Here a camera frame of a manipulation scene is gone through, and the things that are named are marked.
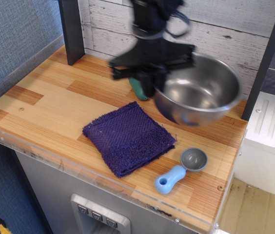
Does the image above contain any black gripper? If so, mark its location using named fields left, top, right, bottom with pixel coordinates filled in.
left=109, top=38, right=196, bottom=97

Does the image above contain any metal bowl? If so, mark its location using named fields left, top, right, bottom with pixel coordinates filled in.
left=153, top=53, right=242, bottom=127

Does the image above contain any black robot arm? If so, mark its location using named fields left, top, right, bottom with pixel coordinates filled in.
left=109, top=0, right=195, bottom=98

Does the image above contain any green oval toy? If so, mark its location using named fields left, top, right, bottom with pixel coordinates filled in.
left=128, top=78, right=148, bottom=101

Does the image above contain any purple folded towel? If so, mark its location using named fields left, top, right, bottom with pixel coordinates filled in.
left=82, top=102, right=176, bottom=178

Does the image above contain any blue grey measuring scoop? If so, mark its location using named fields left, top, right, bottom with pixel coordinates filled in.
left=155, top=148, right=209, bottom=195

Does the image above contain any white ribbed appliance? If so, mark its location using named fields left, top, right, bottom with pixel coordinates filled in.
left=234, top=92, right=275, bottom=195

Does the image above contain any silver dispenser button panel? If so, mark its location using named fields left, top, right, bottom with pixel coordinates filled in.
left=70, top=194, right=131, bottom=234

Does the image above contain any dark grey left post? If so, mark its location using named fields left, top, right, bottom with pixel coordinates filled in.
left=58, top=0, right=85, bottom=65

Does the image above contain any dark grey post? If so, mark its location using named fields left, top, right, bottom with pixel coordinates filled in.
left=58, top=0, right=85, bottom=65
left=241, top=24, right=275, bottom=121

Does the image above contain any dark grey right post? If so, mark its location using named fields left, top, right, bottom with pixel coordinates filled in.
left=241, top=24, right=275, bottom=121

